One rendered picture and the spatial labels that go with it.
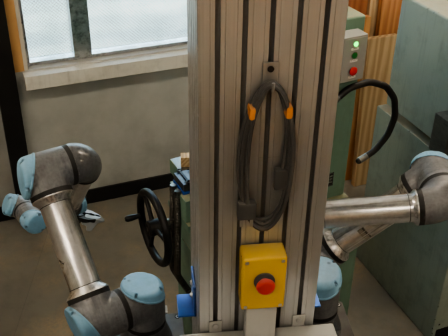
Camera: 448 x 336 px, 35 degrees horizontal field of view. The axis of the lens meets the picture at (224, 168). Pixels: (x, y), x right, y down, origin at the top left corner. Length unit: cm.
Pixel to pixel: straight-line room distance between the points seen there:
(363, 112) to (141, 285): 237
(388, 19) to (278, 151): 281
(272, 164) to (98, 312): 77
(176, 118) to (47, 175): 211
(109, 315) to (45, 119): 203
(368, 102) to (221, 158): 280
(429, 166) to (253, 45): 91
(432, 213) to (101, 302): 88
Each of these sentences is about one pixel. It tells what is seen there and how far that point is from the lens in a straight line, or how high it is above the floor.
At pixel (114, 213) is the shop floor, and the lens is 399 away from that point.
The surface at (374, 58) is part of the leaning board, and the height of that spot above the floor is 80.
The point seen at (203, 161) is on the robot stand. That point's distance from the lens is 127.
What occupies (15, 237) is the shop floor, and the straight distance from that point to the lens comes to 392.
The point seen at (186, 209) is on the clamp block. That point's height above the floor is 93.
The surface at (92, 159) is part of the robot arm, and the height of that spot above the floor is 130.
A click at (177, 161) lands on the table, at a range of 271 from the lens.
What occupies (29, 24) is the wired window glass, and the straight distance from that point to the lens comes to 364.
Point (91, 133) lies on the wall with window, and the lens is 387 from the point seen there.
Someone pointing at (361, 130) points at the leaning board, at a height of 37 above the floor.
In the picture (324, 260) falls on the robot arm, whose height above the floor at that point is 105.
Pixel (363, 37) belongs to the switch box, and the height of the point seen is 147.
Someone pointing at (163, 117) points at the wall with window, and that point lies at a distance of 394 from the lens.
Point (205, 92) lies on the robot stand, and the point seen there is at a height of 180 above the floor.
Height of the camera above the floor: 233
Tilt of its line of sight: 32 degrees down
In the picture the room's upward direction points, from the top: 1 degrees clockwise
